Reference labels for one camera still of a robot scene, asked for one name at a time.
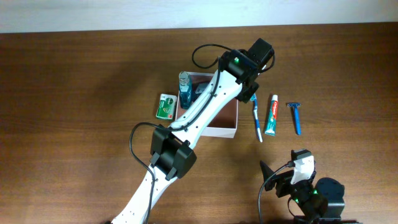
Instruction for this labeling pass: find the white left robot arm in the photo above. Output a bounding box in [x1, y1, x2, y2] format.
[111, 39, 275, 224]

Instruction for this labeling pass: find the green Listerine mouthwash bottle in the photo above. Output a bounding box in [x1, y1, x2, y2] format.
[178, 72, 192, 110]

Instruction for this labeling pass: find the green soap bar box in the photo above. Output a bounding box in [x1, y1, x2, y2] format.
[155, 93, 177, 120]

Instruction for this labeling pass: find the blue disposable razor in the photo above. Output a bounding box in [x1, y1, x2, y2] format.
[287, 103, 302, 135]

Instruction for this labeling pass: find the clear blue soap pump bottle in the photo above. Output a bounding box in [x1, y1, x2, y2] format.
[192, 82, 209, 101]

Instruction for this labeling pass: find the blue white toothbrush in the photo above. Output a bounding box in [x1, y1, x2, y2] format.
[250, 94, 263, 142]

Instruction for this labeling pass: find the Colgate toothpaste tube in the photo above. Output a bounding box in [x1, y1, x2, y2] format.
[264, 95, 279, 136]

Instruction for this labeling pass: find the white cardboard box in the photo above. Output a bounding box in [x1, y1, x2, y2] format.
[188, 72, 239, 138]

